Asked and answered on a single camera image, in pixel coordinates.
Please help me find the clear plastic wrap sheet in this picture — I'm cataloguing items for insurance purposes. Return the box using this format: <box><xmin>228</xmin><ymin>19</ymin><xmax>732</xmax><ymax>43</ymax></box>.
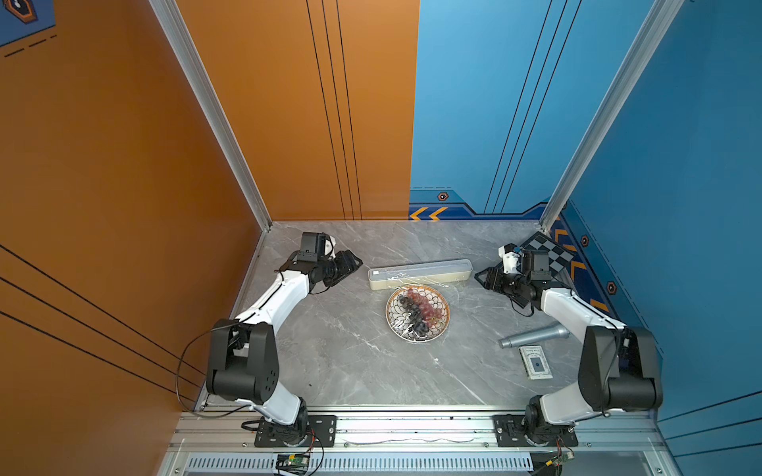
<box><xmin>380</xmin><ymin>278</ymin><xmax>462</xmax><ymax>346</ymax></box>

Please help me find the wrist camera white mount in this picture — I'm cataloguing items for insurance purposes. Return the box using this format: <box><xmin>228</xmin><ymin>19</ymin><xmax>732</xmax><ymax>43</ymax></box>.
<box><xmin>498</xmin><ymin>243</ymin><xmax>524</xmax><ymax>276</ymax></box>
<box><xmin>325</xmin><ymin>235</ymin><xmax>335</xmax><ymax>255</ymax></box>

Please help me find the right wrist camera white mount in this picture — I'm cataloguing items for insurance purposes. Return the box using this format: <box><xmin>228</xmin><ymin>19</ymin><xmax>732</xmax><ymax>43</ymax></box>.
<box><xmin>498</xmin><ymin>243</ymin><xmax>524</xmax><ymax>276</ymax></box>

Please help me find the red grape bunch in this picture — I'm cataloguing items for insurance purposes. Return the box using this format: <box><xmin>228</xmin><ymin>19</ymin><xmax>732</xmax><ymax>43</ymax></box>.
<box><xmin>400</xmin><ymin>289</ymin><xmax>442</xmax><ymax>325</ymax></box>

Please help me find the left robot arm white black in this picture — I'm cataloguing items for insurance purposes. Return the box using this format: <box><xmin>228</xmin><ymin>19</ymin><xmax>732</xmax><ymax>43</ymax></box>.
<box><xmin>206</xmin><ymin>232</ymin><xmax>363</xmax><ymax>446</ymax></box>

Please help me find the left circuit board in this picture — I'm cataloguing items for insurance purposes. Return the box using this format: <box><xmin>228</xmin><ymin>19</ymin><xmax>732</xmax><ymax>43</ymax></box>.
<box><xmin>274</xmin><ymin>453</ymin><xmax>312</xmax><ymax>476</ymax></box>

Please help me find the black grape bunch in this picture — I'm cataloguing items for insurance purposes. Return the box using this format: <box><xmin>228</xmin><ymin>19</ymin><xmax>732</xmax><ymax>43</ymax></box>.
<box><xmin>399</xmin><ymin>294</ymin><xmax>432</xmax><ymax>338</ymax></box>

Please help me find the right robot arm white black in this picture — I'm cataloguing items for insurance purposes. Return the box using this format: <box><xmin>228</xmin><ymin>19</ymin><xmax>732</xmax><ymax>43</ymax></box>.
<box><xmin>474</xmin><ymin>246</ymin><xmax>664</xmax><ymax>446</ymax></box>

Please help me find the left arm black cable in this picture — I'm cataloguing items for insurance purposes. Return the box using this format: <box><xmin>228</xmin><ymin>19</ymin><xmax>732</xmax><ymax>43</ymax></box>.
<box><xmin>175</xmin><ymin>326</ymin><xmax>251</xmax><ymax>420</ymax></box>

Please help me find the right circuit board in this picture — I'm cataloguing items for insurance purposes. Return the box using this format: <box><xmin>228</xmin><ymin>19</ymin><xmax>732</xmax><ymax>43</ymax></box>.
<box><xmin>530</xmin><ymin>451</ymin><xmax>575</xmax><ymax>476</ymax></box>

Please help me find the aluminium front rail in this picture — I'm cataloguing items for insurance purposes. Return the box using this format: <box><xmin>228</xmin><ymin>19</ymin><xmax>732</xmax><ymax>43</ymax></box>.
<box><xmin>167</xmin><ymin>405</ymin><xmax>667</xmax><ymax>452</ymax></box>

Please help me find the aluminium corner post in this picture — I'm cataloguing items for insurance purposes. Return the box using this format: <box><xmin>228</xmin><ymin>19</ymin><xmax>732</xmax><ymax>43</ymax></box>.
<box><xmin>538</xmin><ymin>0</ymin><xmax>684</xmax><ymax>234</ymax></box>
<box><xmin>149</xmin><ymin>0</ymin><xmax>272</xmax><ymax>233</ymax></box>

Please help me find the patterned plate orange rim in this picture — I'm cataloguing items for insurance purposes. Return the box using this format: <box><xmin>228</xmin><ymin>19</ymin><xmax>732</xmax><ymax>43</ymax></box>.
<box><xmin>385</xmin><ymin>284</ymin><xmax>452</xmax><ymax>344</ymax></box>

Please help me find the silver flashlight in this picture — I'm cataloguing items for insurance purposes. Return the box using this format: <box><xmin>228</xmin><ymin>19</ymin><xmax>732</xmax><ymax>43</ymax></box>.
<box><xmin>498</xmin><ymin>323</ymin><xmax>570</xmax><ymax>349</ymax></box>

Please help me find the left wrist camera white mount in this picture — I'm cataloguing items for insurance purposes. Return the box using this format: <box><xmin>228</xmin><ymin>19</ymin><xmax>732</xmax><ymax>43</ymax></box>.
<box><xmin>325</xmin><ymin>235</ymin><xmax>335</xmax><ymax>255</ymax></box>

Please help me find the right aluminium corner post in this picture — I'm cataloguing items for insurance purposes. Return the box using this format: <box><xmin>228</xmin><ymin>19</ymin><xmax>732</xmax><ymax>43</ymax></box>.
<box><xmin>538</xmin><ymin>0</ymin><xmax>684</xmax><ymax>234</ymax></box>

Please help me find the white plastic wrap dispenser box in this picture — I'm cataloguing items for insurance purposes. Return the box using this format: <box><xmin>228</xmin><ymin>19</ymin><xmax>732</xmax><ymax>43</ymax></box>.
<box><xmin>368</xmin><ymin>259</ymin><xmax>473</xmax><ymax>291</ymax></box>

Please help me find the circuit board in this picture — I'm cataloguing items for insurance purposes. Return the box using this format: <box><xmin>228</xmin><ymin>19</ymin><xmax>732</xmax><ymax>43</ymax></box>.
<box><xmin>530</xmin><ymin>451</ymin><xmax>575</xmax><ymax>476</ymax></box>
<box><xmin>274</xmin><ymin>453</ymin><xmax>312</xmax><ymax>476</ymax></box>

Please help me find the black white chessboard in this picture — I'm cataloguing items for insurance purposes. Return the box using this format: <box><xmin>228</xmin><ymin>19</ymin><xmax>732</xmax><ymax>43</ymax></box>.
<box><xmin>520</xmin><ymin>232</ymin><xmax>575</xmax><ymax>277</ymax></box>

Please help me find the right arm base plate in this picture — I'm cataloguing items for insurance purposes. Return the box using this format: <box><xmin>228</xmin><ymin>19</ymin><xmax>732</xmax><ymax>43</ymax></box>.
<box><xmin>492</xmin><ymin>414</ymin><xmax>579</xmax><ymax>448</ymax></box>

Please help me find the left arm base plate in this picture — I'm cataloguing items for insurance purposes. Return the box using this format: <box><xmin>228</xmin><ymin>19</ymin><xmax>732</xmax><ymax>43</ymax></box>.
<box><xmin>254</xmin><ymin>414</ymin><xmax>337</xmax><ymax>448</ymax></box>

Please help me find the left aluminium corner post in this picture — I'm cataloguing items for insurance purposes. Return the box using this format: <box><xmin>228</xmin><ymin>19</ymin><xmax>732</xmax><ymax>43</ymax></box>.
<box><xmin>149</xmin><ymin>0</ymin><xmax>272</xmax><ymax>233</ymax></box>

